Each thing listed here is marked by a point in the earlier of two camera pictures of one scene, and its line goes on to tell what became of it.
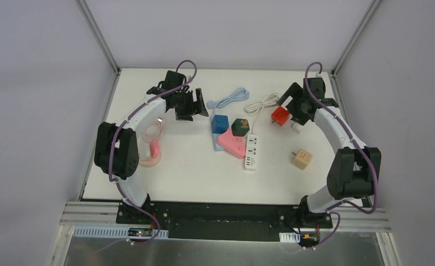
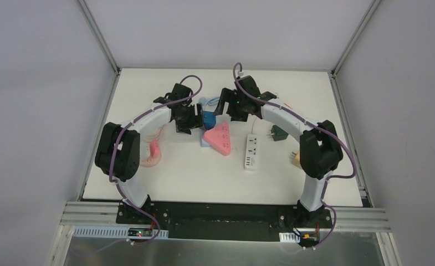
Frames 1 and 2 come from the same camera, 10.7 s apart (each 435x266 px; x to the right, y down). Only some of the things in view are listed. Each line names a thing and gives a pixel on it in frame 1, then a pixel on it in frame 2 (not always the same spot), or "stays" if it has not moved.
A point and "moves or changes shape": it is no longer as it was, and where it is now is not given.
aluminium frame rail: [370, 216] stays
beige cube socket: [302, 159] stays
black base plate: [222, 221] stays
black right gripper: [288, 103] to [230, 108]
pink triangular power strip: [233, 145] to [219, 137]
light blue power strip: [216, 147] to [204, 143]
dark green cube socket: [240, 127] to [278, 133]
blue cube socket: [219, 123] moves or changes shape
